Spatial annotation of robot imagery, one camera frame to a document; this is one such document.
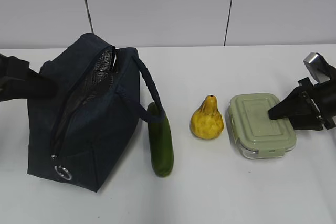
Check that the glass container green lid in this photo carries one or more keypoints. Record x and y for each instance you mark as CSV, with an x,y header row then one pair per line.
x,y
254,133

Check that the navy blue lunch bag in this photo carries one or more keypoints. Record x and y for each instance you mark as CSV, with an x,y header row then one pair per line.
x,y
78,136

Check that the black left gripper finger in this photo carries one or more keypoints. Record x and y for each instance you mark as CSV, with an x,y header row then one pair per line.
x,y
35,86

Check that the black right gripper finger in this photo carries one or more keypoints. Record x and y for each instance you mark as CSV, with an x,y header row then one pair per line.
x,y
297,103
298,124

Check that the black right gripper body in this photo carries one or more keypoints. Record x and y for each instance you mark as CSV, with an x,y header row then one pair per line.
x,y
323,96

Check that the green cucumber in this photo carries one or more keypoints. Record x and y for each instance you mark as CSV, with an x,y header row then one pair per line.
x,y
161,147

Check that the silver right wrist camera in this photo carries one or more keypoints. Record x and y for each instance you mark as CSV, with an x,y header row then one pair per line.
x,y
317,66

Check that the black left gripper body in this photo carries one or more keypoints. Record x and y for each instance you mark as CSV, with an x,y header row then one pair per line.
x,y
13,71

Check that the yellow pear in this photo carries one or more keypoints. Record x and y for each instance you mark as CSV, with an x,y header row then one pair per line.
x,y
207,122

